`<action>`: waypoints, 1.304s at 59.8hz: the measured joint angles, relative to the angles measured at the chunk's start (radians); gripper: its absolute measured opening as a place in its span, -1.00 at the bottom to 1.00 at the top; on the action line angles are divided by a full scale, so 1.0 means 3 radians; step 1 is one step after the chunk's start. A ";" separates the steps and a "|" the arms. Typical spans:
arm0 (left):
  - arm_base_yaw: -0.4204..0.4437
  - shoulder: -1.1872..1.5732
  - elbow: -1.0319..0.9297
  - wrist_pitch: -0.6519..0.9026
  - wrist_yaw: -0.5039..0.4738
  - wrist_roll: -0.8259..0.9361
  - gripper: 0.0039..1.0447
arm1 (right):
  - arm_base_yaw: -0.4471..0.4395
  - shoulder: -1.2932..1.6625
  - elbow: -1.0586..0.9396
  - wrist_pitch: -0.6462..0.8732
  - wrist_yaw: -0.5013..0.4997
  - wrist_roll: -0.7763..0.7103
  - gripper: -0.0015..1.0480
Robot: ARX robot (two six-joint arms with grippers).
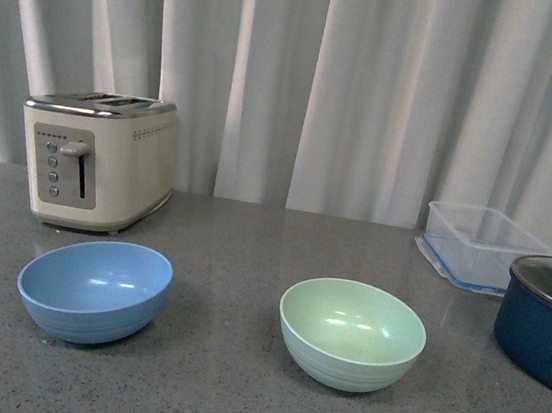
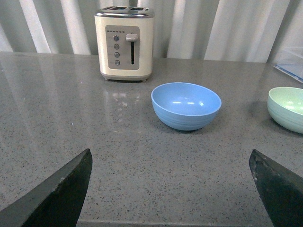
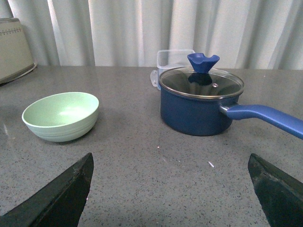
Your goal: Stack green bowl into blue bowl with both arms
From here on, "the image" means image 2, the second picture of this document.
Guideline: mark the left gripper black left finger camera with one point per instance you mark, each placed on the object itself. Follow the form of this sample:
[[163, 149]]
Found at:
[[57, 201]]

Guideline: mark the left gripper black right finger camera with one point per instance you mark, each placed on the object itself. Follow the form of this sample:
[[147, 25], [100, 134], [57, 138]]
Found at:
[[280, 190]]

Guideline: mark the clear plastic storage container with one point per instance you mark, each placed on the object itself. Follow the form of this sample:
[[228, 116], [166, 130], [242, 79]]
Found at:
[[290, 62]]

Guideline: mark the green plastic bowl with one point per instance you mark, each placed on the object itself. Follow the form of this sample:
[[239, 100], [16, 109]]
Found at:
[[285, 106]]

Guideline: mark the blue plastic bowl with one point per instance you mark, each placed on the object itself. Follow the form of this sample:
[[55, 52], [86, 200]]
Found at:
[[185, 106]]

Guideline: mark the cream two-slot toaster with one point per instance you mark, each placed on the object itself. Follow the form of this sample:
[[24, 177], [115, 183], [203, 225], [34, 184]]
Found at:
[[125, 42]]

